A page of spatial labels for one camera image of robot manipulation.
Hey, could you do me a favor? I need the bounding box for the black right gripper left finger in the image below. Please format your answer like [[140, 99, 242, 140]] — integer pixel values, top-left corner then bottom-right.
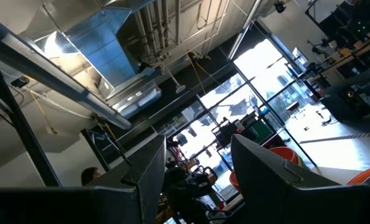
[[0, 134, 168, 224]]

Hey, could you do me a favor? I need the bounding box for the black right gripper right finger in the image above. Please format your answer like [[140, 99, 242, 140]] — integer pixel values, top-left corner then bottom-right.
[[230, 134, 370, 224]]

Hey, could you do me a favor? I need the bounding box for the large red-orange bowl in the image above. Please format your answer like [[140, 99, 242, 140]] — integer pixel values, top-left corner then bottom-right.
[[229, 146, 301, 191]]

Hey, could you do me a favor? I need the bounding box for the person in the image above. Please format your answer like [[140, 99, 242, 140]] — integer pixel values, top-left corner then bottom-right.
[[80, 166, 103, 187]]

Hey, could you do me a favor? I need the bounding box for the green box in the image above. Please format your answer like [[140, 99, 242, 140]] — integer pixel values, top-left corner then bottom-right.
[[249, 119, 273, 144]]

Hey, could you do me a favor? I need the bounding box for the white pendant lamp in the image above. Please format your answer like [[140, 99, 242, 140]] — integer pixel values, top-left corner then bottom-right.
[[163, 64, 187, 95]]

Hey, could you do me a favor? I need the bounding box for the black computer tower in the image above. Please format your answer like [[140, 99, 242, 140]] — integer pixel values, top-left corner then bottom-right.
[[321, 86, 370, 123]]

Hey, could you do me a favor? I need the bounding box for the silver overhead beam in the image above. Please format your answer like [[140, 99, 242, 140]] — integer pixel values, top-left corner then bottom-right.
[[0, 11, 133, 131]]

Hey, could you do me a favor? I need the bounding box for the wooden background work table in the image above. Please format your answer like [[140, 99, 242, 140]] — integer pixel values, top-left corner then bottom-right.
[[308, 34, 370, 85]]

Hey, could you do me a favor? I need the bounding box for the black ceiling spotlight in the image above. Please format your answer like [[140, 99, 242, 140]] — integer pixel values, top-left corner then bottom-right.
[[273, 0, 288, 14]]

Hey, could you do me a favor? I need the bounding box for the black wire basket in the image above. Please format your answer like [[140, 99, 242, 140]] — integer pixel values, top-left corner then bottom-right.
[[211, 119, 239, 147]]

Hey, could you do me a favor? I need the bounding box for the black rig frame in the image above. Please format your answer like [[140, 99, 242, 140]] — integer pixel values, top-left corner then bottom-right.
[[0, 60, 62, 188]]

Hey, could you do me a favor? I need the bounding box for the wall-mounted monitor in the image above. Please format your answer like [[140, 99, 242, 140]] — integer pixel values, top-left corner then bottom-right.
[[292, 46, 310, 67]]

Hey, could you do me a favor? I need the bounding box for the metal ventilation duct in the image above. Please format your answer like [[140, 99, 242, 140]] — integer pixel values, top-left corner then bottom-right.
[[43, 6, 163, 119]]

